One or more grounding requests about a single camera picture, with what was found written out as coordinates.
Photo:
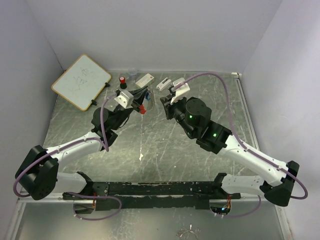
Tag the black base bar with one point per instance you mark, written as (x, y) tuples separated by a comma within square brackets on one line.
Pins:
[(149, 195)]

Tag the blue key tag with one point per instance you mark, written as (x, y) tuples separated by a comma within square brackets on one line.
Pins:
[(147, 96)]

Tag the clear jar of paperclips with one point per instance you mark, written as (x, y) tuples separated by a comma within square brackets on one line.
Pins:
[(133, 73)]

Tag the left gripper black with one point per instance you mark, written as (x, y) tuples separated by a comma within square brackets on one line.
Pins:
[(139, 94)]

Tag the aluminium rail frame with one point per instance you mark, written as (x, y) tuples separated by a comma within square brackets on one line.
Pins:
[(167, 160)]

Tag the red black stamp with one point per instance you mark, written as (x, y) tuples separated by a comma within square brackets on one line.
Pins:
[(123, 84)]

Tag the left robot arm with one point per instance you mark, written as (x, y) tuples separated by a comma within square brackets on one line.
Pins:
[(38, 175)]

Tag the yellow framed whiteboard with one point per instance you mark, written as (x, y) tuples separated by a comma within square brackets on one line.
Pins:
[(82, 82)]

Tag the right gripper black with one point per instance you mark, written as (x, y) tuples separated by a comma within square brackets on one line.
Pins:
[(168, 107)]

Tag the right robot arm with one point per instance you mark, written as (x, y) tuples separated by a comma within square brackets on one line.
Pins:
[(274, 179)]

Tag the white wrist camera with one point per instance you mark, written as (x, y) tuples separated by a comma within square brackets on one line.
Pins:
[(180, 92), (125, 99)]

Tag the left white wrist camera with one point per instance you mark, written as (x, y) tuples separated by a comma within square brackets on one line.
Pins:
[(125, 99)]

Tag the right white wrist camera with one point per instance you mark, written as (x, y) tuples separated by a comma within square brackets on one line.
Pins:
[(180, 92)]

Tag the white green staple box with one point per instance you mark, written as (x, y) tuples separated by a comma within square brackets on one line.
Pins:
[(144, 81)]

